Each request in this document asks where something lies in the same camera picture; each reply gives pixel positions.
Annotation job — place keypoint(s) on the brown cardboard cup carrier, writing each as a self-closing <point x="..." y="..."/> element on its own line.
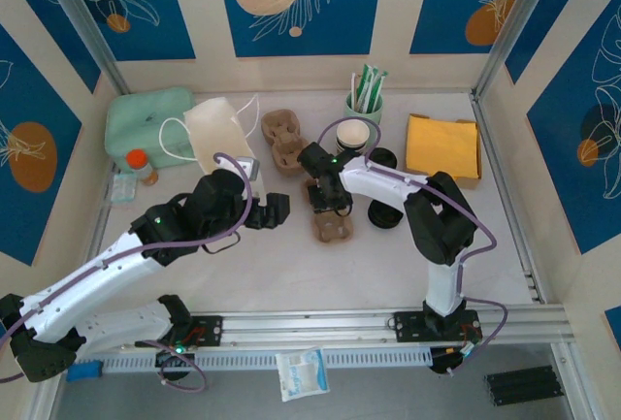
<point x="332" y="231"/>
<point x="281" y="124"/>

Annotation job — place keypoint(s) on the black plastic cup lids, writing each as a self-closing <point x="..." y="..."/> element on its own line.
<point x="385" y="216"/>

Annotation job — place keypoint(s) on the black plastic cup lid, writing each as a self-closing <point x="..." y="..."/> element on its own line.
<point x="385" y="156"/>

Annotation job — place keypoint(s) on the white paper takeout bag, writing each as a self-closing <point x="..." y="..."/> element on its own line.
<point x="213" y="134"/>

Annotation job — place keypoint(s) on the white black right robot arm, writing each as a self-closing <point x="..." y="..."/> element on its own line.
<point x="378" y="182"/>

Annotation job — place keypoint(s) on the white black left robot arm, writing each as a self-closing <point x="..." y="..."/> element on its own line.
<point x="97" y="279"/>

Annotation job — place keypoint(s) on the white brown paper cup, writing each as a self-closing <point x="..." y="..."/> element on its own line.
<point x="352" y="133"/>
<point x="342" y="149"/>

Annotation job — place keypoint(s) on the mint green straw holder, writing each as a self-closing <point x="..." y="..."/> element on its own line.
<point x="376" y="112"/>

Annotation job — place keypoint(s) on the white paper straw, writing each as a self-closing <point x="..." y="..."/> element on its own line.
<point x="352" y="92"/>

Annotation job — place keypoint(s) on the orange lid bottle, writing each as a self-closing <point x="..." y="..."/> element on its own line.
<point x="138" y="160"/>

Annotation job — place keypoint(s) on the green wrapped straw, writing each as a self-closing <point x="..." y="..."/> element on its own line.
<point x="380" y="90"/>
<point x="363" y="85"/>
<point x="371" y="87"/>

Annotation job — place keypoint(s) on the small clear plastic packet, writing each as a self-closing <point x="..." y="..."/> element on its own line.
<point x="123" y="189"/>

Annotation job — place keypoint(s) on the mint green zip pouch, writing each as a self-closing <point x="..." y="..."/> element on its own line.
<point x="140" y="124"/>

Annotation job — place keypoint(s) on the yellow napkin stack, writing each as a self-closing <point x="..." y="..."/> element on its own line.
<point x="441" y="141"/>

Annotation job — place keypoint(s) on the yellow napkins in box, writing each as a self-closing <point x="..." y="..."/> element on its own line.
<point x="468" y="183"/>

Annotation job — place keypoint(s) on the white blue wipe packet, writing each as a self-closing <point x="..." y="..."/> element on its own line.
<point x="303" y="374"/>

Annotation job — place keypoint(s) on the blue plastic clip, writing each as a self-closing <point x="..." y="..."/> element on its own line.
<point x="87" y="372"/>

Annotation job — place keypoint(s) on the black ribbed bar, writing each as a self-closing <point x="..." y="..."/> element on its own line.
<point x="524" y="386"/>

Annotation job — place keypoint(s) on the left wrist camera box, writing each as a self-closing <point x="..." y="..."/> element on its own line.
<point x="246" y="169"/>

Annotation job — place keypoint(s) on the aluminium front rail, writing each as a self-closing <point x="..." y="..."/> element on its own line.
<point x="315" y="328"/>

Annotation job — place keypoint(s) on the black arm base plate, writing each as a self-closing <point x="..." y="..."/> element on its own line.
<point x="405" y="328"/>
<point x="208" y="330"/>

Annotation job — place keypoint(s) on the aluminium corner post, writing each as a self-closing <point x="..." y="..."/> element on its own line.
<point x="519" y="22"/>
<point x="82" y="22"/>

